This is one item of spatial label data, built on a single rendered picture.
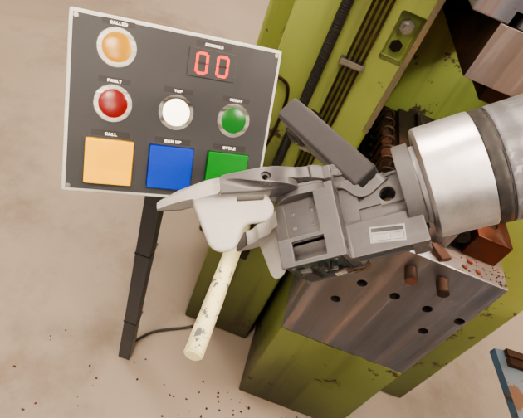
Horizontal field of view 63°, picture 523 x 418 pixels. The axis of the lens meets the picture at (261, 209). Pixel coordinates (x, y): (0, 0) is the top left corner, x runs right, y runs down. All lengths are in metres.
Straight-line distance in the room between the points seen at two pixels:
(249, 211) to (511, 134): 0.19
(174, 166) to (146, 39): 0.21
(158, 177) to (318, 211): 0.46
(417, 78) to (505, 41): 0.56
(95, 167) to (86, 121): 0.07
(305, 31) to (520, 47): 0.39
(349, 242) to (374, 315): 0.83
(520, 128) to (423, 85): 1.03
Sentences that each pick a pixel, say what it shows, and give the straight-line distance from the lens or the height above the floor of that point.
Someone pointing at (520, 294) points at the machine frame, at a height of 0.75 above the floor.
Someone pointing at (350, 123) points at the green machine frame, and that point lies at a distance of 1.02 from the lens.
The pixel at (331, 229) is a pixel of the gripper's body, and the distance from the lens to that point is 0.33.
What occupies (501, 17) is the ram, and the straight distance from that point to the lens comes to 0.81.
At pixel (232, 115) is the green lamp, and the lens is 0.76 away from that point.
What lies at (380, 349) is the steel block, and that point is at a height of 0.54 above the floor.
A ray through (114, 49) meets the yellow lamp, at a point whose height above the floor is 1.16.
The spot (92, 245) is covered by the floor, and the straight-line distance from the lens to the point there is 1.90.
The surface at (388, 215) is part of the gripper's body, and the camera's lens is 0.34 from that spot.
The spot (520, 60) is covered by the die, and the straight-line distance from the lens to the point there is 0.84.
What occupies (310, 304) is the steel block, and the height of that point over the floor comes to 0.61.
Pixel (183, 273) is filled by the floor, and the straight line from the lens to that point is 1.86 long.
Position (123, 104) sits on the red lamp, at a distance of 0.74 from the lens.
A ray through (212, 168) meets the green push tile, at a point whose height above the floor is 1.02.
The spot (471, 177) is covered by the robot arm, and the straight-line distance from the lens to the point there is 0.33.
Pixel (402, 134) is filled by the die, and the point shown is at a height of 0.99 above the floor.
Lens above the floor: 1.51
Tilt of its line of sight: 43 degrees down
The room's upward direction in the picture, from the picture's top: 24 degrees clockwise
